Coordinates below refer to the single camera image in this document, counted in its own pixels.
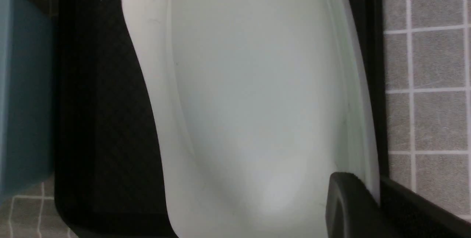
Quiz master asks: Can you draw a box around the large white square plate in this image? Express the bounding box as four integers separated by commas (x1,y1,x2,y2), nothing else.
121,0,380,238

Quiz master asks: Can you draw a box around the grey checked tablecloth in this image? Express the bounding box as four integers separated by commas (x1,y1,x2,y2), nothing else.
1,0,470,238

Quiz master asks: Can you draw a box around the teal plastic bin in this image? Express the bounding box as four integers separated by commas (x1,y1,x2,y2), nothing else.
0,0,56,202

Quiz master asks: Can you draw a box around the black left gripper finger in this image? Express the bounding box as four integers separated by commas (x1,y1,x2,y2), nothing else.
325,172,401,238

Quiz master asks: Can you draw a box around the black serving tray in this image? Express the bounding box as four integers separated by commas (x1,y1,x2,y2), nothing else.
15,0,471,238

